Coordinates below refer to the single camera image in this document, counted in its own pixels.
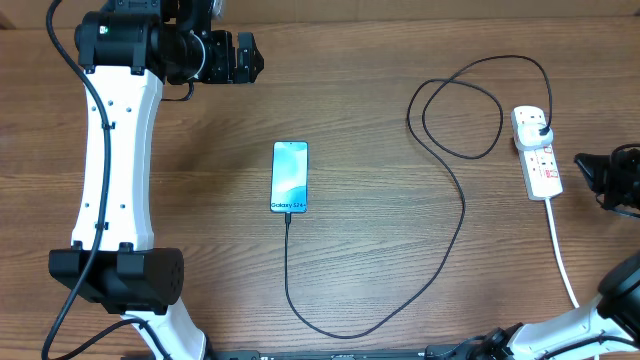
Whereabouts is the Galaxy S24+ smartphone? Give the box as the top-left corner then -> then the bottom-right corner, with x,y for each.
270,141 -> 309,213

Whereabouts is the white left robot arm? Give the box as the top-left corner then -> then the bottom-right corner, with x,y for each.
48,0 -> 264,359

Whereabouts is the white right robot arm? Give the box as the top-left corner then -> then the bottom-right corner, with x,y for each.
424,144 -> 639,359

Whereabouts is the white charger plug adapter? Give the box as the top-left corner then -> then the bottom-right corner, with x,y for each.
514,123 -> 554,151

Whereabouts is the white power strip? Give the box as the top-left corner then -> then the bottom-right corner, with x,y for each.
511,105 -> 563,201

